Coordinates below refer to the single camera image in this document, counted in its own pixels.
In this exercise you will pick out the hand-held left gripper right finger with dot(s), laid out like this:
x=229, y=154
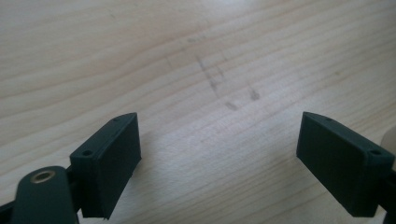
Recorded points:
x=339, y=165

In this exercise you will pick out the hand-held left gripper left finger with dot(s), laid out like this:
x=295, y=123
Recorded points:
x=106, y=161

